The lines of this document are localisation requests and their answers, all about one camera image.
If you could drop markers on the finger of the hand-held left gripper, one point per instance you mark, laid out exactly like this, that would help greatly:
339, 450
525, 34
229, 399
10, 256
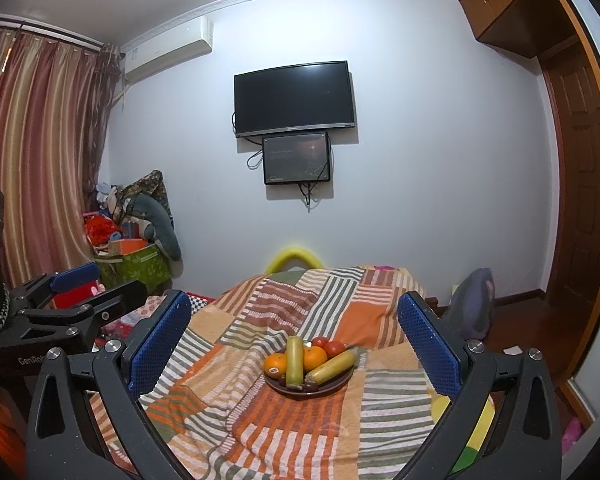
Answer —
110, 302
75, 276

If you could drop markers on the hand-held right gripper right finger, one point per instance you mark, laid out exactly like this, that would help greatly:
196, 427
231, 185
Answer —
430, 345

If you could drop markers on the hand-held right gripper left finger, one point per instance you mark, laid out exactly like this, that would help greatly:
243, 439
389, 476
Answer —
160, 340

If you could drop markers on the large red tomato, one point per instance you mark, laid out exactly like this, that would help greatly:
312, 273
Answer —
335, 348

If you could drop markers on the small red tomato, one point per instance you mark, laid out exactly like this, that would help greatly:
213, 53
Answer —
320, 342

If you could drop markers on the plain orange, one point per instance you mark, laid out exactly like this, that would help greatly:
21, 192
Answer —
316, 356

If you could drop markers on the orange with sticker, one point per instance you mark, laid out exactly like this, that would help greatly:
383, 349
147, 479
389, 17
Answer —
275, 362

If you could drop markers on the dark plate with wooden rim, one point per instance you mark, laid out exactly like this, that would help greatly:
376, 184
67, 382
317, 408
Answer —
290, 391

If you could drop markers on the red floral bed sheet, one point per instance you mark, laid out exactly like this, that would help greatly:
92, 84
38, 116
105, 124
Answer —
140, 312

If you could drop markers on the green storage box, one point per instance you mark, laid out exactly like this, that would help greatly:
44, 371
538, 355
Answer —
140, 267

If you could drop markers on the red bag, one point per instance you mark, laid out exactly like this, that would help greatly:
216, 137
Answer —
100, 230

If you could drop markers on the black white checkered cloth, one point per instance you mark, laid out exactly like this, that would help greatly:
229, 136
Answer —
200, 302

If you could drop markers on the orange box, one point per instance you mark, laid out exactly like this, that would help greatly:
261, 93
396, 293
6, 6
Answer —
127, 246

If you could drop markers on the grey purple backpack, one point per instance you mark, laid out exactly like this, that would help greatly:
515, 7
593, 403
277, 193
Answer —
472, 300

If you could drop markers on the white paper scrap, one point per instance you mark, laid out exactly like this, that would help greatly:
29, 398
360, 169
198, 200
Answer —
511, 350

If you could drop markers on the yellow green foam mat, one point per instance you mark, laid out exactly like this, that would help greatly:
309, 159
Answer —
480, 425

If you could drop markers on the grey plush toy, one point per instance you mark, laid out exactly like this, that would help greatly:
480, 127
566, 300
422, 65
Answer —
155, 215

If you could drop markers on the striped patchwork blanket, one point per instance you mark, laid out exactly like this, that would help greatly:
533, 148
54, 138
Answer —
260, 310

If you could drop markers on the striped brown curtain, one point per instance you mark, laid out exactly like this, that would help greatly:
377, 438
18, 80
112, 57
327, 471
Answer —
35, 150

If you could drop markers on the dark patterned cloth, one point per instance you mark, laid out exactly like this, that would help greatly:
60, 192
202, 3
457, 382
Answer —
150, 182

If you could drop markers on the yellow foam tube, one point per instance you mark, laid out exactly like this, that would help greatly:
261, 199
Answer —
280, 257

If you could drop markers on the pink cloth item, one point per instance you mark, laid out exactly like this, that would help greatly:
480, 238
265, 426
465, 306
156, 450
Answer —
572, 435

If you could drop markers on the brown wooden door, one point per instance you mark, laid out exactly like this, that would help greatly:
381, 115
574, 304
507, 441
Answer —
580, 185

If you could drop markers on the white air conditioner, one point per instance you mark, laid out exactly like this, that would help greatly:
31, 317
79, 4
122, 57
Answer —
165, 52

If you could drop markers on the white curtain rail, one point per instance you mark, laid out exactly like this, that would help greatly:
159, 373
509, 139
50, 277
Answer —
40, 30

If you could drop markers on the small wall monitor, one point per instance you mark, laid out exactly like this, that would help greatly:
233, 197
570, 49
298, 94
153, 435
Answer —
295, 157

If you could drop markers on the large wall television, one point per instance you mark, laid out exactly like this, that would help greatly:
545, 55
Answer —
295, 97

